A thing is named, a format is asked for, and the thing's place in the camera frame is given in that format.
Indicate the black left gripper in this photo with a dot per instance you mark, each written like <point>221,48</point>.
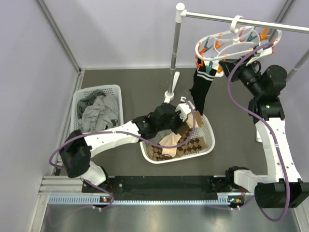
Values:
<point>175,130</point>

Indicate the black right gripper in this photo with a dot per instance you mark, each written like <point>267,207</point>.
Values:
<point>228,65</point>

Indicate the teal clothes peg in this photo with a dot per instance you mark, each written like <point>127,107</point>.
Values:
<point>210,67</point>

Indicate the brown beige striped socks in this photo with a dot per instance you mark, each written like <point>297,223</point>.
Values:
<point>189,124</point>

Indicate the black sock with white stripes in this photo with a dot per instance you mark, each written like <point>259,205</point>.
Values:
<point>201,85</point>

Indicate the orange clothes peg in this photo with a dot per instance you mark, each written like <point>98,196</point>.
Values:
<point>199,63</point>

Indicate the white round clip hanger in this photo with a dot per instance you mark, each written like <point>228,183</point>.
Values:
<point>232,44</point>

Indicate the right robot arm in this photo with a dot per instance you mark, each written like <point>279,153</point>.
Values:
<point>282,182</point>

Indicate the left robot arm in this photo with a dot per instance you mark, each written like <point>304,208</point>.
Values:
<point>79,147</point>

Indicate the white sock on hanger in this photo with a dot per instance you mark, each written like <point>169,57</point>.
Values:
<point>219,73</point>

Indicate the brown argyle socks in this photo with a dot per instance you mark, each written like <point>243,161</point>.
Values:
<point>158,154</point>

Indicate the white oval sock basket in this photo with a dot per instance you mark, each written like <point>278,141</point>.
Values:
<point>204,131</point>

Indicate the grey clothes pile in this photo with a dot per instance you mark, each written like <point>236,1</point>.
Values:
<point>98,111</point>

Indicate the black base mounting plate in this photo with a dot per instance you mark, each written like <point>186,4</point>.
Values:
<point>169,187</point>

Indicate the white rectangular laundry basket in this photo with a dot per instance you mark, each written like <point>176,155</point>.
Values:
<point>82,93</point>

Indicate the white drying rack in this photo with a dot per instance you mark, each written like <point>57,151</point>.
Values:
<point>238,20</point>

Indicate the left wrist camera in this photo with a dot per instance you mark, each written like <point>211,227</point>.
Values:
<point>185,107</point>

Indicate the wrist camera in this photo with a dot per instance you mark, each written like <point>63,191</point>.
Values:
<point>185,107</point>
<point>265,51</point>

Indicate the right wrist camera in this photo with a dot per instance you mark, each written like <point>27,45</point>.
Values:
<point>265,51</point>

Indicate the grey slotted cable duct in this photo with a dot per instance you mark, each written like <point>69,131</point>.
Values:
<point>101,200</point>

